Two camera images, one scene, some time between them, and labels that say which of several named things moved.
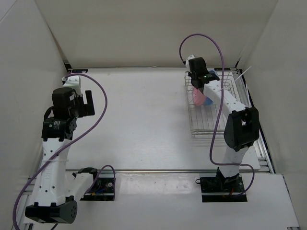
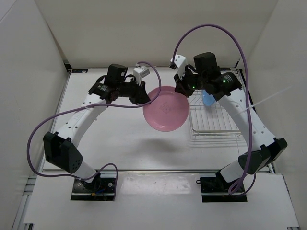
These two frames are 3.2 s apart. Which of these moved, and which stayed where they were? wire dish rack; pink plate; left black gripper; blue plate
Moved: pink plate; left black gripper
Stayed: blue plate; wire dish rack
